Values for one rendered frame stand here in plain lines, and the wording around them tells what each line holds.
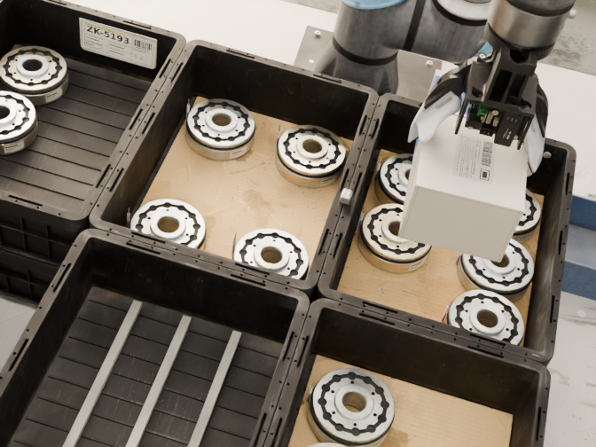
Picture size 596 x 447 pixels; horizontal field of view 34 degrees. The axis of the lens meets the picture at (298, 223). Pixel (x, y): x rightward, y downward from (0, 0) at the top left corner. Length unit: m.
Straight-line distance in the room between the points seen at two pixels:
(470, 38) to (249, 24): 0.49
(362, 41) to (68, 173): 0.53
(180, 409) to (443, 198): 0.41
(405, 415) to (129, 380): 0.35
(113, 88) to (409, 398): 0.68
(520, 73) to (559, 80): 1.00
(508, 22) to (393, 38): 0.67
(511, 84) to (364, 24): 0.63
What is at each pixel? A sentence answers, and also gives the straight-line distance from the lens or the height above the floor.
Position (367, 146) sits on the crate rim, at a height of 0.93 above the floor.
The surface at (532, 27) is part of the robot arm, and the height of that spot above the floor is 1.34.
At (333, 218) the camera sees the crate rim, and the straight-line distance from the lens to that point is 1.28.
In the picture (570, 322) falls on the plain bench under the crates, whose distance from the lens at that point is 1.58.
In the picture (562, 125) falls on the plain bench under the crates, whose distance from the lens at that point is 1.89.
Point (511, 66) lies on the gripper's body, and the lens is 0.98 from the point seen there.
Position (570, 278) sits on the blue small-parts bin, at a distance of 1.59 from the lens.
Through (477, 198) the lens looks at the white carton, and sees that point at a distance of 1.07.
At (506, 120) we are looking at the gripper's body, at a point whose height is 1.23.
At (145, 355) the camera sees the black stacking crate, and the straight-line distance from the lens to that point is 1.26.
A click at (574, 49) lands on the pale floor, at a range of 3.30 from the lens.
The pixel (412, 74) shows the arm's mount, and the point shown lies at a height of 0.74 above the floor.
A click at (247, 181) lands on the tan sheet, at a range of 1.45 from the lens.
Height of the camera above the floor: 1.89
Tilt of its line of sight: 49 degrees down
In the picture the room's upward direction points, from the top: 12 degrees clockwise
